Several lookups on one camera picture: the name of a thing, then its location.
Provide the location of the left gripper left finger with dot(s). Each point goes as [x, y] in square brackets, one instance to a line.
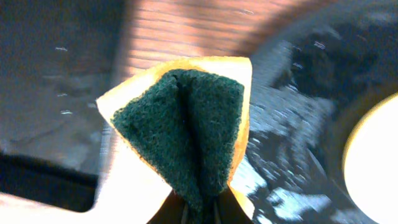
[174, 210]

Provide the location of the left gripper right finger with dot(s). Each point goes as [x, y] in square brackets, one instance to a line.
[232, 207]

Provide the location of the green and yellow sponge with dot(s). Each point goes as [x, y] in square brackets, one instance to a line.
[187, 121]

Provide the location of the yellow plate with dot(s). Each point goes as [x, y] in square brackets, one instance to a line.
[370, 162]

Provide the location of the black round tray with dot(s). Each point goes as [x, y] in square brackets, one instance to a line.
[311, 83]

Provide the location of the black rectangular tray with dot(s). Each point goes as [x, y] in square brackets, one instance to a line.
[57, 58]

